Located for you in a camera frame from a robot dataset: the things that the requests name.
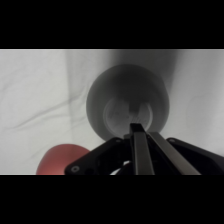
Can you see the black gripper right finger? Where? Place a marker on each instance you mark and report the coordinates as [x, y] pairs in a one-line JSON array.
[[180, 158]]

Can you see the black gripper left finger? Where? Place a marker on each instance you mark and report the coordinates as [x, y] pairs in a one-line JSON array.
[[141, 153]]

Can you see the grey bowl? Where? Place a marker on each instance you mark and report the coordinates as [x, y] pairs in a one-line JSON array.
[[100, 100]]

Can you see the red plastic bowl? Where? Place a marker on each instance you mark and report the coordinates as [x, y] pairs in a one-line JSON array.
[[58, 160]]

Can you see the white wrinkled tablecloth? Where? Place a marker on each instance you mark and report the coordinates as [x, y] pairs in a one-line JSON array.
[[30, 93]]

